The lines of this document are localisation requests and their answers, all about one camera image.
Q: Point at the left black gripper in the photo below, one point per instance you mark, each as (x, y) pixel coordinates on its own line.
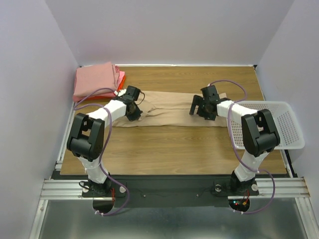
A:
(137, 114)

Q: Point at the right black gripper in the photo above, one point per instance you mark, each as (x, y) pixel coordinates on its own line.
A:
(199, 108)

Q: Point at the beige t shirt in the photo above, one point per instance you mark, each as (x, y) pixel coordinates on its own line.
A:
(168, 109)

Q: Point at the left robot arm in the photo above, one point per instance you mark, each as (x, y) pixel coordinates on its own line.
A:
(90, 133)

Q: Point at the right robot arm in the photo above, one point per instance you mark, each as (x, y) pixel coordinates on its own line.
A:
(259, 132)

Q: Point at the folded light pink t shirt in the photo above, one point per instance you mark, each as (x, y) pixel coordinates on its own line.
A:
(121, 80)

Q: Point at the white plastic basket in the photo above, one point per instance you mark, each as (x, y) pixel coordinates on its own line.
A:
(291, 136)

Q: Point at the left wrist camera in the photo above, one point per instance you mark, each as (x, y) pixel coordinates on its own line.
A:
(120, 92)

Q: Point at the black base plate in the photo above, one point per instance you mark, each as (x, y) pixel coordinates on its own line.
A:
(169, 191)

